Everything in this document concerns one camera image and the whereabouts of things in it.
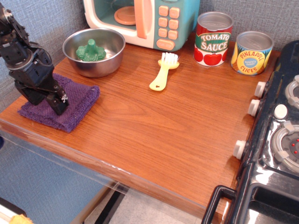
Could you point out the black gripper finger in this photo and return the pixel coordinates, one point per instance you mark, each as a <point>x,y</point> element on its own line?
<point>34,94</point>
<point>58,104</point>

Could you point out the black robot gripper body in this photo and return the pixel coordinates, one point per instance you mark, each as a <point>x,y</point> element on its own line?
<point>35,69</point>

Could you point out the purple cloth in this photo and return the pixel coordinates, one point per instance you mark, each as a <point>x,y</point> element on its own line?
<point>80,98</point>

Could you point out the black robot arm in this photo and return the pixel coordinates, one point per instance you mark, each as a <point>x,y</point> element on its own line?
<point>13,39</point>

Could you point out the grey stove knob bottom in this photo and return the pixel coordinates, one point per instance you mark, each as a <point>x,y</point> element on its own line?
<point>239,148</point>

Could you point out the grey stove knob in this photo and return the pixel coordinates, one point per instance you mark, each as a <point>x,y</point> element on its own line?
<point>239,148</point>
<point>253,107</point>

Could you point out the green toy broccoli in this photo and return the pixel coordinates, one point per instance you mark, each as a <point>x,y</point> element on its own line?
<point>90,52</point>

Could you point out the stainless steel bowl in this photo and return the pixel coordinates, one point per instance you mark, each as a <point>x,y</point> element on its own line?
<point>112,42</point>

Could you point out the yellow toy brush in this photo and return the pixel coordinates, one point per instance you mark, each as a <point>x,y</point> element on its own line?
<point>168,61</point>

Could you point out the orange plush toy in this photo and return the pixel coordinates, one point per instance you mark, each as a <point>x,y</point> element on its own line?
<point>20,219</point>

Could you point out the teal toy microwave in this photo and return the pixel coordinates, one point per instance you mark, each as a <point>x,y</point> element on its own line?
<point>157,24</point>

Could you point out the tomato sauce can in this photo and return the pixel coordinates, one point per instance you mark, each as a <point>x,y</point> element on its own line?
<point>213,34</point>

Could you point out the grey stove knob middle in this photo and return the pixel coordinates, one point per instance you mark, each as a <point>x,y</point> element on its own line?
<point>253,107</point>

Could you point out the pineapple slices can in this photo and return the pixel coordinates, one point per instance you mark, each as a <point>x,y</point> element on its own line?
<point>251,52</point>

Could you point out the white stove knob top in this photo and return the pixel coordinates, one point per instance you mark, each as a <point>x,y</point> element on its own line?
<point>260,89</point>

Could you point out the black toy stove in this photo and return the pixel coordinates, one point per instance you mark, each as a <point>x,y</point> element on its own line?
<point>268,177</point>

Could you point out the black oven door handle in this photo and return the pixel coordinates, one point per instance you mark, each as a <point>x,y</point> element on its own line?
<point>219,192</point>

